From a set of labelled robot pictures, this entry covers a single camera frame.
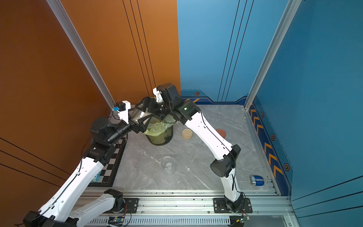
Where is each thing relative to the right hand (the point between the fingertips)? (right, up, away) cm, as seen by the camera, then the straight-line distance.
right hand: (142, 109), depth 64 cm
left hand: (+1, -1, +1) cm, 2 cm away
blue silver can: (+60, -39, +15) cm, 73 cm away
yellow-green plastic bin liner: (+5, -9, +11) cm, 15 cm away
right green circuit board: (+48, -55, +5) cm, 73 cm away
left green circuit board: (-15, -56, +7) cm, 59 cm away
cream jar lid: (+21, -16, +38) cm, 46 cm away
